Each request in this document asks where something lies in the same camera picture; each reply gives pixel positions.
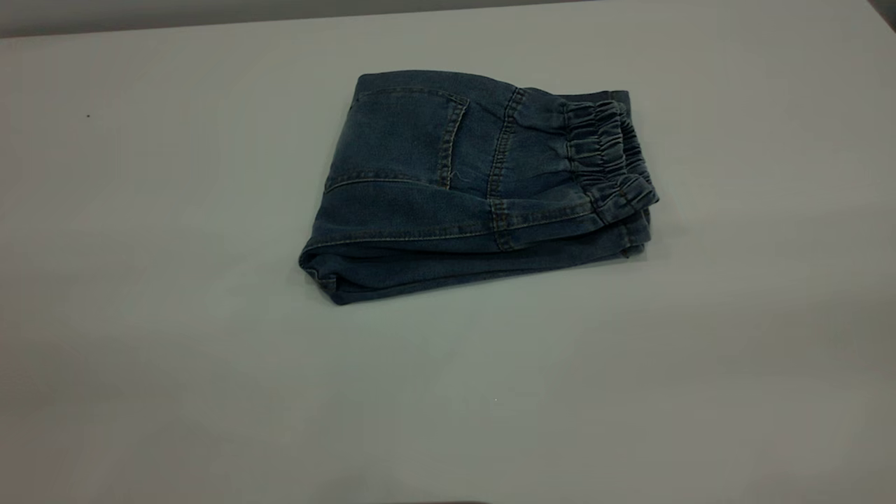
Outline blue denim pants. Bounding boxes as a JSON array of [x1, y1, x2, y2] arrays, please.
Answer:
[[298, 70, 660, 307]]

